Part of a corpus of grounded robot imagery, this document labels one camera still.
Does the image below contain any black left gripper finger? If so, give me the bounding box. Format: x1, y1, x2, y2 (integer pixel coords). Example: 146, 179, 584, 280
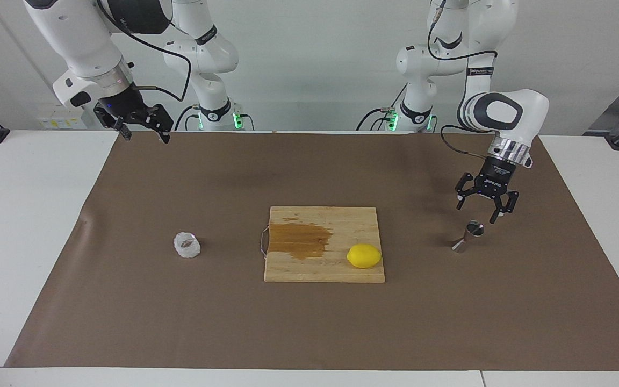
455, 172, 479, 210
490, 191, 520, 225

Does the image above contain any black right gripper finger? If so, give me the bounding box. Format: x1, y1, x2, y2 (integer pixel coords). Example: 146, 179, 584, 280
142, 104, 174, 144
95, 106, 133, 142

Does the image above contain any steel double jigger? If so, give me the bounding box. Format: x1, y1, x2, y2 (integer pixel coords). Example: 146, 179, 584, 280
451, 220, 485, 253

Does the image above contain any yellow lemon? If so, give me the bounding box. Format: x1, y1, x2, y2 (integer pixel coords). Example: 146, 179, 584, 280
347, 243, 383, 269

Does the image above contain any brown paper table mat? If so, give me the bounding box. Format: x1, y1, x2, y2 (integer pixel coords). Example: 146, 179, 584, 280
4, 131, 619, 371

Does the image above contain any wooden cutting board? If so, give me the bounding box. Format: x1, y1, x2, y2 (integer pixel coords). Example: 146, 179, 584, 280
260, 206, 386, 283

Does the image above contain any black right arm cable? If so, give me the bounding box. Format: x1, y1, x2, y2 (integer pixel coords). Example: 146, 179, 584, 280
96, 0, 193, 103

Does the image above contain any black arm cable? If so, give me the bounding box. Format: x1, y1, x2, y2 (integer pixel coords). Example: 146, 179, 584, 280
96, 0, 193, 103
427, 0, 499, 159

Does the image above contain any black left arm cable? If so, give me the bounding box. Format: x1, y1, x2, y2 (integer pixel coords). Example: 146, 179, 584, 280
427, 0, 499, 159

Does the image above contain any white wall socket box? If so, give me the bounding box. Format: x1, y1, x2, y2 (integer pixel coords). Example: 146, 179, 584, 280
37, 105, 88, 130

